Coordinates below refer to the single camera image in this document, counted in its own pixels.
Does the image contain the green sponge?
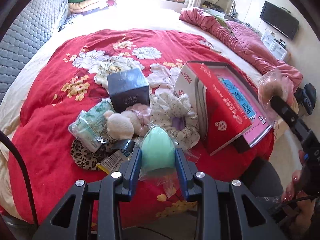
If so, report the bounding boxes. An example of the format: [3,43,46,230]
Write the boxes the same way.
[138,121,201,198]

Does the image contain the plush bear pink dress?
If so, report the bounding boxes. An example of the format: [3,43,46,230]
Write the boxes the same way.
[104,103,151,140]

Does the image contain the green floral tissue pack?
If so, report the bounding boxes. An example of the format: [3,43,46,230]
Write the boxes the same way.
[68,99,114,152]

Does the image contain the white floral fabric scrunchie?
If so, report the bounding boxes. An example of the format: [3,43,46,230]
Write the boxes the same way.
[151,92,200,149]

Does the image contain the brown puff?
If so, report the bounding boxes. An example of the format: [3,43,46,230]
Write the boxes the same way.
[258,69,295,122]

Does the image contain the right hand painted nails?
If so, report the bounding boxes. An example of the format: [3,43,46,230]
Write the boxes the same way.
[281,150,318,235]

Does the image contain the dark bag on chair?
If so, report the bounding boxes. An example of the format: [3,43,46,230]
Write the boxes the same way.
[294,83,317,115]

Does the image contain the leopard print scrunchie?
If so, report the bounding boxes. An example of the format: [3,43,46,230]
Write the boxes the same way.
[71,139,116,171]

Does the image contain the red cardboard box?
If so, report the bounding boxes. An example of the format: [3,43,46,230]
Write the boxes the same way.
[174,61,252,155]

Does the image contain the pink book in tray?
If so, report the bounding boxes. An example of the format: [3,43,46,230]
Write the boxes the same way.
[193,61,272,153]

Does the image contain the dark blue square box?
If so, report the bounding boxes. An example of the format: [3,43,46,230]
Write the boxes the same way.
[107,68,150,113]

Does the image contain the white drawer cabinet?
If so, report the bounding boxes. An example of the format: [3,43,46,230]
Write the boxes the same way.
[261,31,290,62]

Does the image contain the pink quilted blanket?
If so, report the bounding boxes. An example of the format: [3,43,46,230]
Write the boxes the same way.
[180,7,303,92]

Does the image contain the red floral bedspread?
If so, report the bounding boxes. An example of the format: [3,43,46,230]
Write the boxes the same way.
[8,28,276,229]

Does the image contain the beige bed sheet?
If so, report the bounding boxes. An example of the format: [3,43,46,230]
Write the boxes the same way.
[1,9,274,227]

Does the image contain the heart shaped mirror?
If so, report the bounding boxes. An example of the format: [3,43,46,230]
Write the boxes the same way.
[215,0,236,16]

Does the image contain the stack of folded blankets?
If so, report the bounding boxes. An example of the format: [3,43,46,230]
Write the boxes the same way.
[68,0,116,15]

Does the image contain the grey quilted headboard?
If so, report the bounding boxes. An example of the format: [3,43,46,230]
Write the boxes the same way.
[1,0,69,99]

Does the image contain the black wall television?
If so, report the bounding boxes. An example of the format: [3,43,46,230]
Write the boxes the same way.
[260,1,299,40]

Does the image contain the black cable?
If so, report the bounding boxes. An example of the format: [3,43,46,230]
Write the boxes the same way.
[0,130,40,228]

